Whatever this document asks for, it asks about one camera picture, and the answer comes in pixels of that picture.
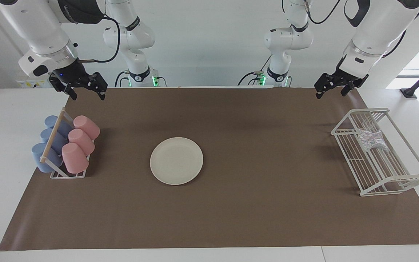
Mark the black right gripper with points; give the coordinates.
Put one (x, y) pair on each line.
(69, 72)

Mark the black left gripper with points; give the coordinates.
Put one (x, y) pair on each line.
(349, 79)

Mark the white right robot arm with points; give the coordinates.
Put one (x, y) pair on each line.
(38, 25)

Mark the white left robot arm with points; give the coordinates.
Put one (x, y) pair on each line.
(384, 29)

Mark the cream round plate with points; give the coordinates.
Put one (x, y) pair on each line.
(176, 161)

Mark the pink plastic cup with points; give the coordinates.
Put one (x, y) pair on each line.
(75, 158)
(87, 126)
(82, 141)

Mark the blue plastic cup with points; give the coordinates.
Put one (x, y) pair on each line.
(38, 154)
(46, 135)
(51, 121)

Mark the cup rack with wooden bar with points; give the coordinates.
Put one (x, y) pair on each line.
(53, 134)

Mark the brown table mat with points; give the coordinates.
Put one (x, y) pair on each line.
(231, 218)

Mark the white wall socket box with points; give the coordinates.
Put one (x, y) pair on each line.
(27, 83)

